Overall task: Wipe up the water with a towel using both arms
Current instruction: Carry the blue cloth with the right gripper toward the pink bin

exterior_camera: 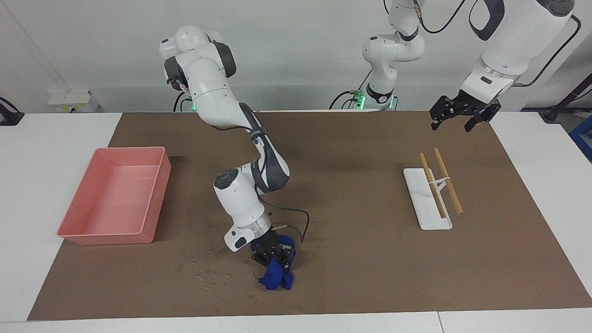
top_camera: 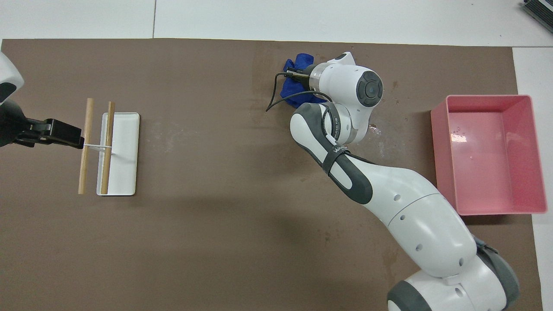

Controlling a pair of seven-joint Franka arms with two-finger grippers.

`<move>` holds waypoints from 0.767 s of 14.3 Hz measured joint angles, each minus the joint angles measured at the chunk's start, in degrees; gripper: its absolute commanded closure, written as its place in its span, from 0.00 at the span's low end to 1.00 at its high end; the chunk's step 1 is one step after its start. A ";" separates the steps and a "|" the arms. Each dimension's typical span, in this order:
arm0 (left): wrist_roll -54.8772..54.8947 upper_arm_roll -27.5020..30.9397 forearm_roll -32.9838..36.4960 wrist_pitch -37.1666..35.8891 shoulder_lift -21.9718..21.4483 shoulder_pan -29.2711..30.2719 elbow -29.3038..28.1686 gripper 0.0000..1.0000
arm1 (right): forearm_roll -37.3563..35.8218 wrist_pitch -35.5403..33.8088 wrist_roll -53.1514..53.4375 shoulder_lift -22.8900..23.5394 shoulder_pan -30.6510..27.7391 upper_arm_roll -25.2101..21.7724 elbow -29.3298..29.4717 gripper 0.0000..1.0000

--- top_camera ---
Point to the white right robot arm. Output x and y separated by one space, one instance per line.
410 207

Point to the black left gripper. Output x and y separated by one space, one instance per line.
11 125

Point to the blue towel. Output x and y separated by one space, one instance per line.
291 93

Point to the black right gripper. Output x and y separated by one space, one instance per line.
304 68

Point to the dark ribbed device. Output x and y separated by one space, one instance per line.
540 8

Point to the pink plastic bin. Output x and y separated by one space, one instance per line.
479 172

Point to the white towel rack base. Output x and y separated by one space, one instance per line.
125 164

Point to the brown table mat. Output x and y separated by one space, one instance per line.
216 224

